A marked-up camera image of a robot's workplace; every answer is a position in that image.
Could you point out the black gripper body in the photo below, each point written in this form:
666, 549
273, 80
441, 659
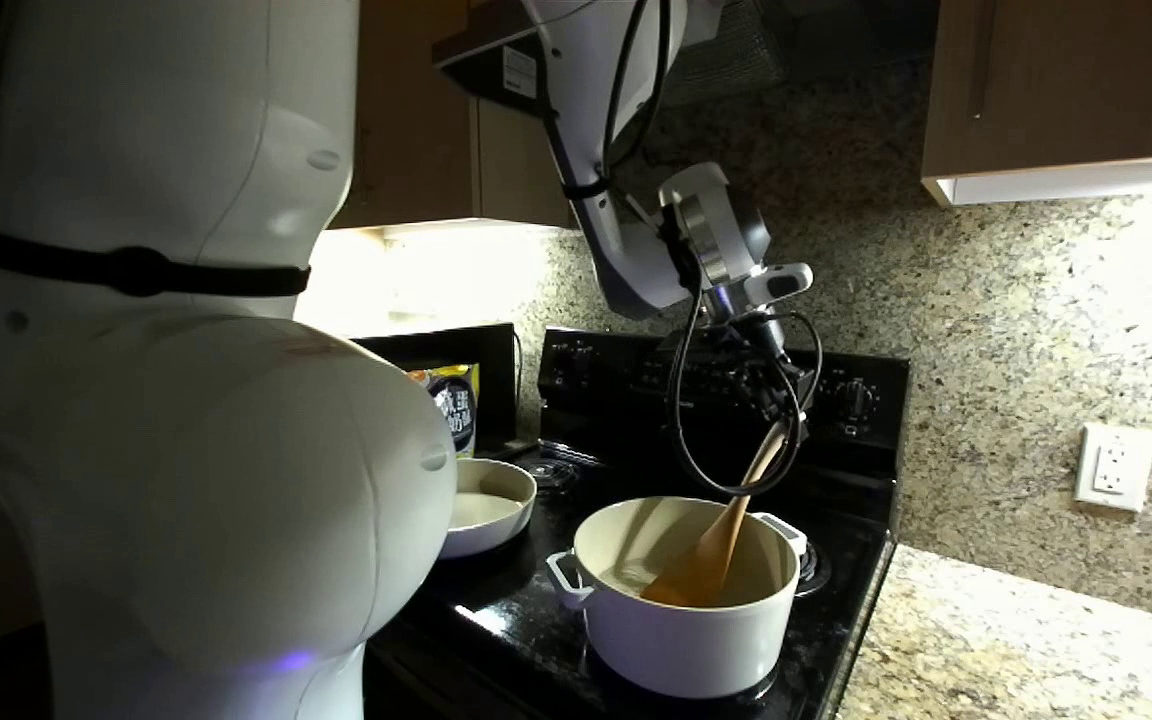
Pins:
760, 331

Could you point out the wooden cooking spatula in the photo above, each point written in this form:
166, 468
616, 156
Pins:
698, 576

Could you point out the white cooking pot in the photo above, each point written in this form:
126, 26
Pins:
683, 650

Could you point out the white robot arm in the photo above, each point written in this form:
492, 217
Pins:
217, 502

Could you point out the black electric stove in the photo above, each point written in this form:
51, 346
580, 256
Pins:
489, 636

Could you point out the yellow black snack bag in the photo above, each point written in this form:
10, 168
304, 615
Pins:
458, 397

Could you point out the white frying pan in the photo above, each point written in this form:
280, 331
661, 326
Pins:
492, 504

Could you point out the wooden upper cabinet right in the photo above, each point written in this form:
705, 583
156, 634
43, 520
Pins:
1036, 103

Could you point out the wooden cabinet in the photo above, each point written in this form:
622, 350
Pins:
1036, 103
427, 149

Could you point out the wooden upper cabinet left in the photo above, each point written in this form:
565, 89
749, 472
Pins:
427, 149

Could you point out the white wall outlet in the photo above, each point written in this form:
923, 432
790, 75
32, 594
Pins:
1113, 467

